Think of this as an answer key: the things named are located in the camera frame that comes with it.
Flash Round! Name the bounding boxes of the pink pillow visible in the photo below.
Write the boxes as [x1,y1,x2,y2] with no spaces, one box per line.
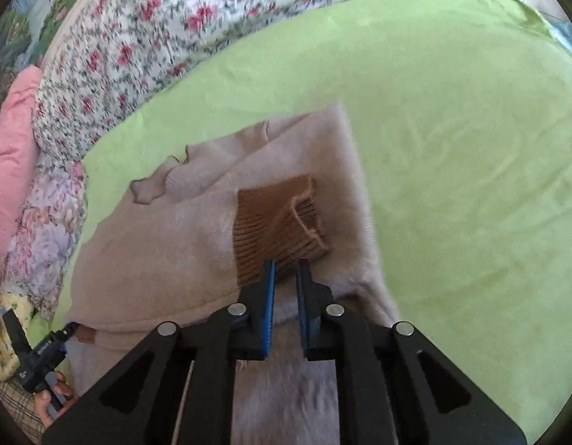
[0,66,45,283]

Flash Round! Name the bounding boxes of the plaid cloth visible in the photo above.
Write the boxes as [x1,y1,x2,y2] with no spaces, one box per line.
[0,378,50,443]

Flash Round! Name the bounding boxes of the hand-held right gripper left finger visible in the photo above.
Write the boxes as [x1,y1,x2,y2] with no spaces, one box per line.
[41,260,277,445]

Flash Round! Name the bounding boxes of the pastel floral pillow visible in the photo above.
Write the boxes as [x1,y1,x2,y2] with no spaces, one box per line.
[1,158,89,320]

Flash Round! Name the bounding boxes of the yellow patterned cloth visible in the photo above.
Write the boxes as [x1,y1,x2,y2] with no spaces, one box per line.
[0,287,36,381]

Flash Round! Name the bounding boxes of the person's left hand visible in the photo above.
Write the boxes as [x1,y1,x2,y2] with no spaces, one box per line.
[32,371,78,427]

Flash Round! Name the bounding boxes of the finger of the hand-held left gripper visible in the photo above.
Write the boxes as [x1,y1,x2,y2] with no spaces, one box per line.
[2,308,31,363]

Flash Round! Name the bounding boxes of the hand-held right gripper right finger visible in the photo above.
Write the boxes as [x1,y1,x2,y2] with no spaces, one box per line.
[296,258,528,445]

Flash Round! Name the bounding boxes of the light blue cloth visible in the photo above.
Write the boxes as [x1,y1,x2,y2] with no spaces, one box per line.
[543,7,572,63]

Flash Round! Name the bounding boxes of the green bed sheet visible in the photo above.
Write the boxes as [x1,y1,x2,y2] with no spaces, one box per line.
[26,0,572,441]

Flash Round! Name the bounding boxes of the beige knit sweater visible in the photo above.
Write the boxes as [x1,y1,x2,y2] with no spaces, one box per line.
[66,102,402,445]

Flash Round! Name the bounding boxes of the red floral quilt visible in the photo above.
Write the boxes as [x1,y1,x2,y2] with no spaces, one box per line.
[33,0,514,168]

